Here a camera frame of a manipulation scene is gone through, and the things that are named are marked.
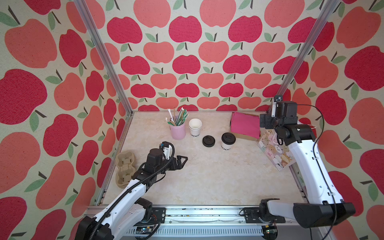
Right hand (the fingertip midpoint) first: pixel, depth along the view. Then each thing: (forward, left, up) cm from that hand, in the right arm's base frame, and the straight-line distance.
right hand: (279, 116), depth 71 cm
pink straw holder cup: (+8, +54, -30) cm, 63 cm away
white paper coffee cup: (-1, +20, -30) cm, 37 cm away
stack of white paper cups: (+11, +42, -24) cm, 50 cm away
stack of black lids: (+4, +32, -32) cm, 46 cm away
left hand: (-17, +46, -20) cm, 53 cm away
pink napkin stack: (+24, +4, -34) cm, 42 cm away
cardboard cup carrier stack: (-17, +82, -29) cm, 89 cm away
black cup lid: (+1, +20, -23) cm, 30 cm away
